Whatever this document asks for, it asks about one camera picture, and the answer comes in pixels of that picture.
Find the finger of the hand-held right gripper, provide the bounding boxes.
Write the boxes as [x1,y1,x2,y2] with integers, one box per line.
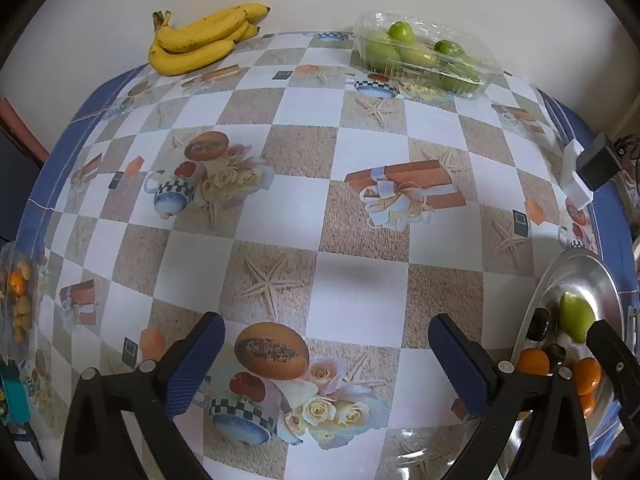
[586,319,640,428]

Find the checkered printed tablecloth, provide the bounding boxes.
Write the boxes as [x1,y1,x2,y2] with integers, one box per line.
[10,30,640,480]

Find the large green jujube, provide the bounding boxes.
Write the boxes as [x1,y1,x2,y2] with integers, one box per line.
[558,292,597,345]

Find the reddish brown chair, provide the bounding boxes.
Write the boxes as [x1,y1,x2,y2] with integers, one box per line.
[0,97,51,166]

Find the teal plastic box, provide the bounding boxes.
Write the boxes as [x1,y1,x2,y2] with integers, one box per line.
[0,360,31,426]

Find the clear plastic clamshell box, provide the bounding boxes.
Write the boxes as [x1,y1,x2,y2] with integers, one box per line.
[354,10,502,101]

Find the large orange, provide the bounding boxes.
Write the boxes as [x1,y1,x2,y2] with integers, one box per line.
[572,357,602,395]

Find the bunch of brown longans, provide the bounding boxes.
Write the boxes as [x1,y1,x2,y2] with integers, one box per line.
[12,260,36,343]

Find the black power adapter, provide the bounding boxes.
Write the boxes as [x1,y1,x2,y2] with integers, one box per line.
[576,135,621,191]

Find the stainless steel bowl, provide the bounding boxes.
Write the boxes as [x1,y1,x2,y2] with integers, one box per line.
[492,249,626,480]

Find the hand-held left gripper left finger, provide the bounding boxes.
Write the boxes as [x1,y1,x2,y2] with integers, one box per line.
[59,311,227,480]

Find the yellow banana bunch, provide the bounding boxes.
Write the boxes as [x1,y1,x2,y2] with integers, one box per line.
[148,2,271,77]

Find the clear plastic bag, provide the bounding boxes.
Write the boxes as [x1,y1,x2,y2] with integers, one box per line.
[0,245,46,356]

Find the white adapter stand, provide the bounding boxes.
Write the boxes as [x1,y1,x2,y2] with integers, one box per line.
[560,139,593,208]

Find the black adapter cable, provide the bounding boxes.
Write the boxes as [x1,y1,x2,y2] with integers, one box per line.
[612,135,640,161]

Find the clear plastic lid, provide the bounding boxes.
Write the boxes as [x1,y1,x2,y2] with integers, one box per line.
[382,422,476,480]

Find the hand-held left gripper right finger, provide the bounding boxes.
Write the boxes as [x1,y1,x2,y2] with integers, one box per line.
[428,313,593,480]

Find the pile of green jujubes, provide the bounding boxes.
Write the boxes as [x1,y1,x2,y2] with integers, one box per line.
[362,21,483,95]

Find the medium orange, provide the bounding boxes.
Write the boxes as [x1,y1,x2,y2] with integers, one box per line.
[517,349,551,375]

